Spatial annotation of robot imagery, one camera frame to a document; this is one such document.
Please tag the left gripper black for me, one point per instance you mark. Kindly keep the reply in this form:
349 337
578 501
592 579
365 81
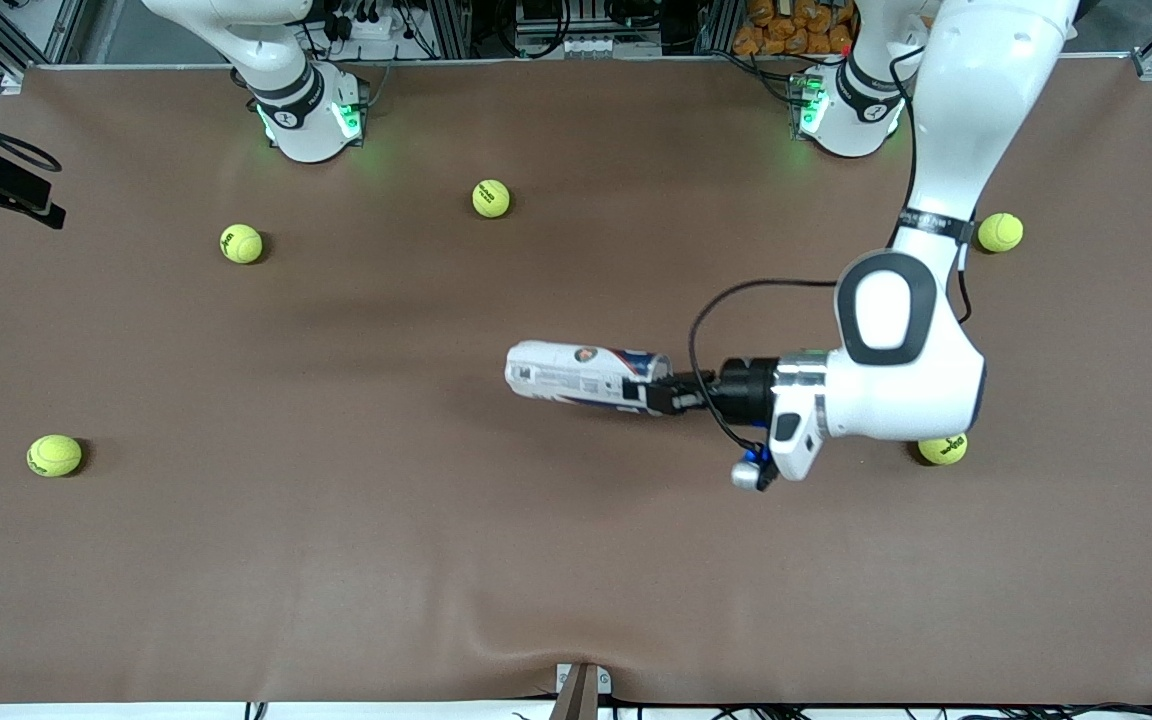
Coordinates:
744 390

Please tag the white blue tennis ball can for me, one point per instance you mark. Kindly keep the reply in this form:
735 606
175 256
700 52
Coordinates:
566 370

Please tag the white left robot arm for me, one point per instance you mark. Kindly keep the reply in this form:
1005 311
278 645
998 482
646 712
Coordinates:
906 370

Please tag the yellow tennis ball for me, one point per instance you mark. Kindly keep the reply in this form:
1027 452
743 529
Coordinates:
1000 232
54 455
944 450
241 243
491 198

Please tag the brown table cover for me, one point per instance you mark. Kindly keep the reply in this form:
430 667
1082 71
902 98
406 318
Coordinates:
336 560

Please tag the orange snack bags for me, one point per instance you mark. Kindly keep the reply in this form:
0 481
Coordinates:
786 30

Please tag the white power strip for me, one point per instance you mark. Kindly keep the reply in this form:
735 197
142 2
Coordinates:
376 27

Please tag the brown post with metal bracket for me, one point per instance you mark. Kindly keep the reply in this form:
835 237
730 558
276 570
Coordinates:
576 700

